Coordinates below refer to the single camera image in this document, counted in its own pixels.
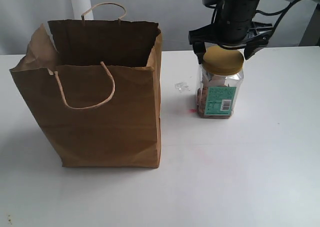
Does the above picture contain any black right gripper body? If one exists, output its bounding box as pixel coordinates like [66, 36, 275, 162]
[188, 0, 272, 47]

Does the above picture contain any clear jar yellow lid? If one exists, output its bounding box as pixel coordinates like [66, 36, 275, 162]
[194, 45, 245, 119]

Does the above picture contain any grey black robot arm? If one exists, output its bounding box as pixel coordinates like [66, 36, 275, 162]
[188, 0, 320, 64]

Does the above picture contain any brown paper bag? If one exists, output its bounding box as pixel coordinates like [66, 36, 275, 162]
[10, 16, 162, 168]

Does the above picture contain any small clear plastic scrap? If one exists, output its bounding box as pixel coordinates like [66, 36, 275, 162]
[174, 82, 190, 93]

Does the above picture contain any white backdrop curtain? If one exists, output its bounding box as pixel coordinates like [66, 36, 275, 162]
[71, 0, 92, 20]

